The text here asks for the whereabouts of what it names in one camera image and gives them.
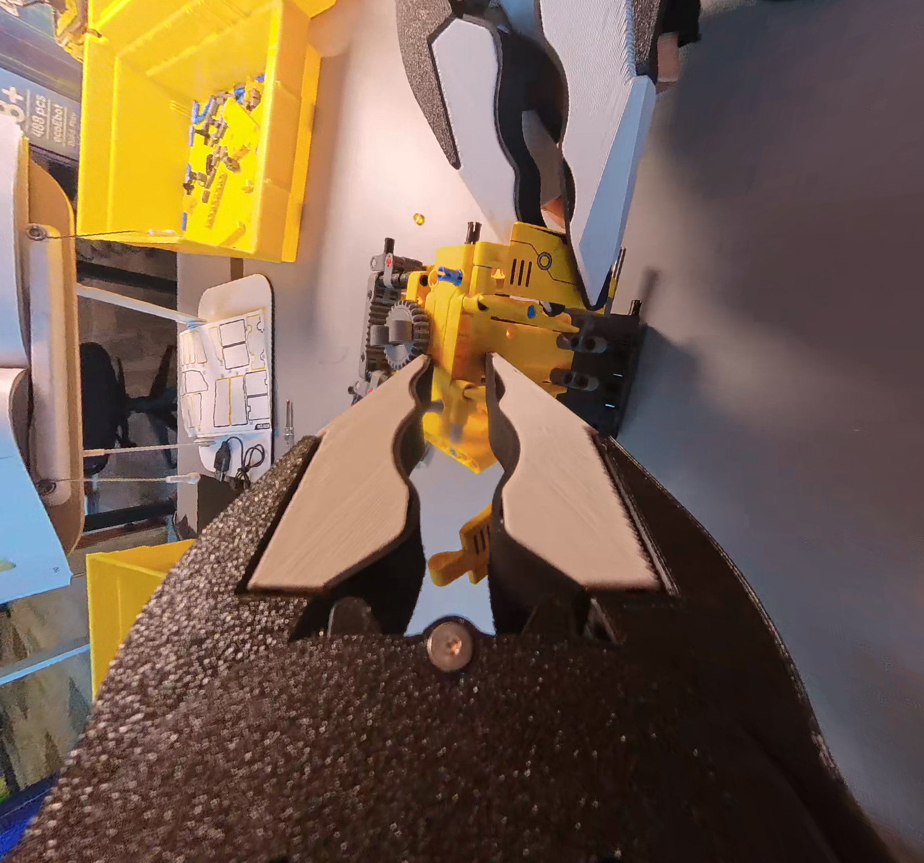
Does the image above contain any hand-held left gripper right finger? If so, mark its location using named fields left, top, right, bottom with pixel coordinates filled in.
left=485, top=352, right=663, bottom=596

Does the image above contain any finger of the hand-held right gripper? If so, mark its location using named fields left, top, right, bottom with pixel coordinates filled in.
left=428, top=15, right=544, bottom=243
left=538, top=0, right=659, bottom=311

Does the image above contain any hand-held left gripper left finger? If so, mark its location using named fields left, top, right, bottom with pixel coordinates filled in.
left=244, top=354, right=433, bottom=596

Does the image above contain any yellow toy robot model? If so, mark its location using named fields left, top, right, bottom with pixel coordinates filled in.
left=352, top=221, right=647, bottom=474

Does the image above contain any yellow curved panel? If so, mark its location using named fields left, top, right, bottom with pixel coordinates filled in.
left=429, top=506, right=497, bottom=586

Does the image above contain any sticker sheet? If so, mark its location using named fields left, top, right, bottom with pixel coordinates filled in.
left=179, top=309, right=271, bottom=440

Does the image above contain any white book stand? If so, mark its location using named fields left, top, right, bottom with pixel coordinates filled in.
left=0, top=113, right=277, bottom=554

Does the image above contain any heap of grey blue pieces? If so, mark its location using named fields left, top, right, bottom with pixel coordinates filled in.
left=180, top=76, right=262, bottom=230

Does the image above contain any black office chair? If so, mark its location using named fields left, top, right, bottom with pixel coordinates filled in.
left=78, top=342, right=178, bottom=449

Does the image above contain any open instruction booklet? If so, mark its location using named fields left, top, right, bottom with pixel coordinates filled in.
left=0, top=113, right=75, bottom=604

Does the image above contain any blue toy kit box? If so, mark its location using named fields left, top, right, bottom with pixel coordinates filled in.
left=0, top=0, right=93, bottom=182

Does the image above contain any black cable with plug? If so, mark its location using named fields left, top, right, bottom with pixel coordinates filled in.
left=213, top=437, right=267, bottom=489

